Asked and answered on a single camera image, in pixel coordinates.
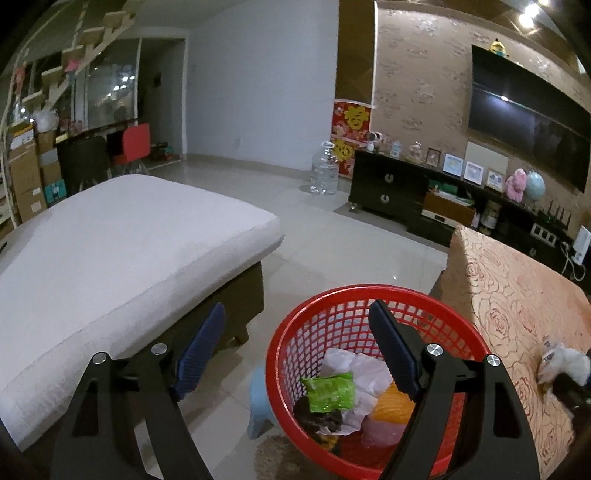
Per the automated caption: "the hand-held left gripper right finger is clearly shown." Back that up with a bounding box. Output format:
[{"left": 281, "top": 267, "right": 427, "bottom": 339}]
[{"left": 368, "top": 300, "right": 541, "bottom": 480}]

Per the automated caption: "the white socket panel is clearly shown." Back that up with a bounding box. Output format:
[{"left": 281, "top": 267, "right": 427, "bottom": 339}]
[{"left": 530, "top": 223, "right": 560, "bottom": 243}]

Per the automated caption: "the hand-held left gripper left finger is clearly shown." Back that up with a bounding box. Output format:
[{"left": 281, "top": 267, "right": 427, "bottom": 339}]
[{"left": 48, "top": 302, "right": 227, "bottom": 480}]

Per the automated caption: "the red and gold poster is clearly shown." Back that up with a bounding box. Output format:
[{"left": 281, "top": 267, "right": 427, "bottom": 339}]
[{"left": 333, "top": 99, "right": 372, "bottom": 178}]

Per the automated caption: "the black flat television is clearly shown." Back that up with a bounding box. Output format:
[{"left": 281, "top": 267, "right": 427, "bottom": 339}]
[{"left": 468, "top": 44, "right": 591, "bottom": 192}]

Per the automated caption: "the clear plastic bag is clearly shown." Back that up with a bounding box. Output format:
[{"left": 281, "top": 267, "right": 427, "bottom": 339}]
[{"left": 538, "top": 342, "right": 591, "bottom": 384}]

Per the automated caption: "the dark television cabinet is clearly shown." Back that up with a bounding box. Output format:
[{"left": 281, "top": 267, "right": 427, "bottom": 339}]
[{"left": 348, "top": 150, "right": 591, "bottom": 287}]

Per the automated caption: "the pink plush toy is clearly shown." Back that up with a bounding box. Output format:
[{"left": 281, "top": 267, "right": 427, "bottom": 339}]
[{"left": 505, "top": 168, "right": 528, "bottom": 202}]

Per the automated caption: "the large clear water bottle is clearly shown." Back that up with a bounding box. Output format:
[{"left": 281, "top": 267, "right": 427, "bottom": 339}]
[{"left": 310, "top": 142, "right": 339, "bottom": 195}]

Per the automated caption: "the metal tin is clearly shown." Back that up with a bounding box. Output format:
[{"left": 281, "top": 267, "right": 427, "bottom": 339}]
[{"left": 480, "top": 203, "right": 502, "bottom": 229}]

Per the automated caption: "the black router with antennas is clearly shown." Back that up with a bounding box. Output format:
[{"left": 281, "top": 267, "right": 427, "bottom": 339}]
[{"left": 538, "top": 203, "right": 571, "bottom": 227}]

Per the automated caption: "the beige board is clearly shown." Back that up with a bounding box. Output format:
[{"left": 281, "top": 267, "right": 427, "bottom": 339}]
[{"left": 465, "top": 142, "right": 509, "bottom": 174}]

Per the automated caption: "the wooden staircase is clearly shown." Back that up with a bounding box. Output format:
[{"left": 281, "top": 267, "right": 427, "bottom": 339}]
[{"left": 0, "top": 0, "right": 139, "bottom": 130}]

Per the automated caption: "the red plastic mesh basket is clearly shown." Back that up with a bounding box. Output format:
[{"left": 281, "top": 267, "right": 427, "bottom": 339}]
[{"left": 265, "top": 285, "right": 497, "bottom": 480}]

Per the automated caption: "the brown rug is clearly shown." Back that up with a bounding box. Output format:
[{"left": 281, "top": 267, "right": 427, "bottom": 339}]
[{"left": 254, "top": 436, "right": 319, "bottom": 480}]

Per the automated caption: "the green plastic wrapper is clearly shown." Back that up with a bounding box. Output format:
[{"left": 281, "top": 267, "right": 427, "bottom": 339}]
[{"left": 302, "top": 373, "right": 356, "bottom": 414}]

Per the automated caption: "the white upright device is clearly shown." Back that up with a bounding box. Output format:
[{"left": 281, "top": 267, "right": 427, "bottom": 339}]
[{"left": 573, "top": 229, "right": 591, "bottom": 265}]

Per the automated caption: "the white cushioned sofa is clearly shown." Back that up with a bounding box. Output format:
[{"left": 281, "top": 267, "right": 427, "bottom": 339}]
[{"left": 0, "top": 174, "right": 286, "bottom": 462}]

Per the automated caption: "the white plastic bag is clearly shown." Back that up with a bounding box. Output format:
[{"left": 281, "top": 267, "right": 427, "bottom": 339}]
[{"left": 34, "top": 110, "right": 60, "bottom": 132}]

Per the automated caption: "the pale blue globe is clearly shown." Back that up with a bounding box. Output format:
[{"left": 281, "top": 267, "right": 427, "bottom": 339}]
[{"left": 525, "top": 171, "right": 546, "bottom": 204}]

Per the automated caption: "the white paper towel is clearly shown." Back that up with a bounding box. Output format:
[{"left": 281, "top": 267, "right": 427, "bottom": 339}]
[{"left": 321, "top": 348, "right": 393, "bottom": 435}]

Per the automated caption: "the dark wicker chair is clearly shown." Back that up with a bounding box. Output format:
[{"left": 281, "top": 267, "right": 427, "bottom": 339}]
[{"left": 55, "top": 135, "right": 112, "bottom": 197}]

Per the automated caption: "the blue plastic stool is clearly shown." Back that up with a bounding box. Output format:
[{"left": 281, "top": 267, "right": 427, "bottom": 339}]
[{"left": 248, "top": 362, "right": 283, "bottom": 440}]

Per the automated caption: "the stack of cardboard boxes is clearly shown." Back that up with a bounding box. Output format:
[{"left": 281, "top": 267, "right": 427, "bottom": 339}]
[{"left": 7, "top": 122, "right": 63, "bottom": 222}]

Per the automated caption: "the red chair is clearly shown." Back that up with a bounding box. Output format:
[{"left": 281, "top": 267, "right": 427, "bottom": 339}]
[{"left": 113, "top": 123, "right": 152, "bottom": 174}]

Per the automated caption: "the ceiling spotlight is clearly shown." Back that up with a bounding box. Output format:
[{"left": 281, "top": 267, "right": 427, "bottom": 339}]
[{"left": 517, "top": 0, "right": 550, "bottom": 28}]

